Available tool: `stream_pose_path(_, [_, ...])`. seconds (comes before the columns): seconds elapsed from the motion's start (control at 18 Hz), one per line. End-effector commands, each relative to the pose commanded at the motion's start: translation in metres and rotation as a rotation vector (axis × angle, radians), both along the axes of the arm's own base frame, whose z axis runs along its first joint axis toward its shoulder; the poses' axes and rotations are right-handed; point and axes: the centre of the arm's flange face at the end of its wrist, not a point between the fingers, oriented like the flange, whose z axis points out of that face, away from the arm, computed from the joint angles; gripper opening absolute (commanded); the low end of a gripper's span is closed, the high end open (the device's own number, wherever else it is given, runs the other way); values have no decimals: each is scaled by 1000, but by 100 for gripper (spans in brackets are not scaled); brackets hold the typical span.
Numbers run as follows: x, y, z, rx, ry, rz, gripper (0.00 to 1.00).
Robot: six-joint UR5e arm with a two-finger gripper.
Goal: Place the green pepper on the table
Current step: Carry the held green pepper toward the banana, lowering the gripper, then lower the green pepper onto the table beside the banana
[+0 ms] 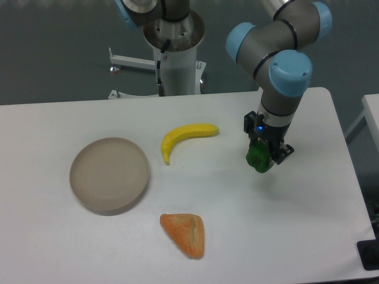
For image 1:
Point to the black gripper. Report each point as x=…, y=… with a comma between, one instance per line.
x=256, y=129

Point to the green bell pepper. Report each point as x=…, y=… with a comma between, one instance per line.
x=258, y=157

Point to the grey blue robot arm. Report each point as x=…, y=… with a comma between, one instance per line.
x=270, y=55

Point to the yellow banana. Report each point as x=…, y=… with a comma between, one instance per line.
x=185, y=132

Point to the white side table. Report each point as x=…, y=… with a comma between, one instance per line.
x=367, y=117

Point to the orange triangular bread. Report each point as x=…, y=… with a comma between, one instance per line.
x=187, y=232

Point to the black device at edge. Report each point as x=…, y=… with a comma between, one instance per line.
x=368, y=252

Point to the beige round plate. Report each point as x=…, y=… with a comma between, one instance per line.
x=109, y=176

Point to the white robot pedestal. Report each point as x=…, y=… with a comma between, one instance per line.
x=175, y=63

